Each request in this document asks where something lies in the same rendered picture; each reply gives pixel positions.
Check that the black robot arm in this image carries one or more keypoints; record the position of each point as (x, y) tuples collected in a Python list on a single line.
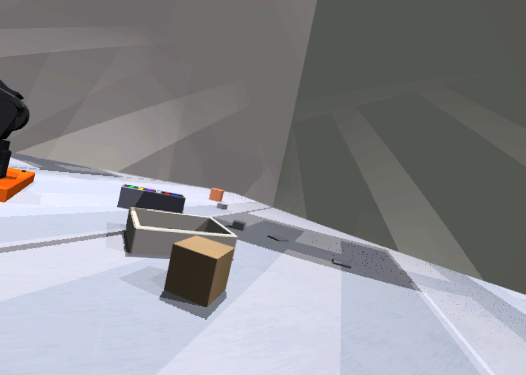
[(14, 115)]

